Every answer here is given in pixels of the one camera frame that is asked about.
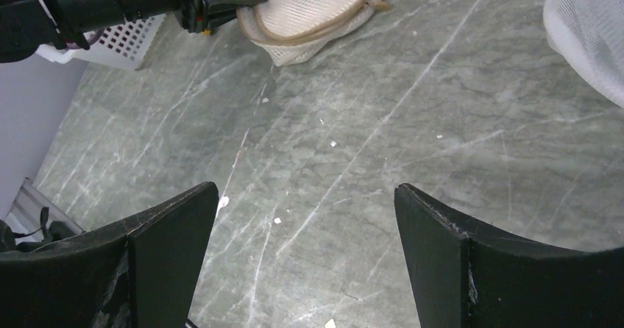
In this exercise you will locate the white plastic basket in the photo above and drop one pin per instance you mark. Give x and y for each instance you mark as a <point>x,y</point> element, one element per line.
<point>123,46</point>

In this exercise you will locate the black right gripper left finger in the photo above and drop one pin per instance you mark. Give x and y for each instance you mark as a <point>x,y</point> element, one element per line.
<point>140,271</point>

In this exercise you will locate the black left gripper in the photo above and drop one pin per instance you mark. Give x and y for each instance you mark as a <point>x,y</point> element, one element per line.
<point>28,24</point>

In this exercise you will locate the beige mesh laundry bag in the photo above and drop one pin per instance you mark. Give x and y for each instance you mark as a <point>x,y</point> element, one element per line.
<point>293,31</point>

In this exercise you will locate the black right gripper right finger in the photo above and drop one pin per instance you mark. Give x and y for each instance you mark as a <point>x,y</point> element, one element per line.
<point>465,272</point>

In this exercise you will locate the white mesh bag red zipper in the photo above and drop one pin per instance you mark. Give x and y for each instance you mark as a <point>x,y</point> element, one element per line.
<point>588,34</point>

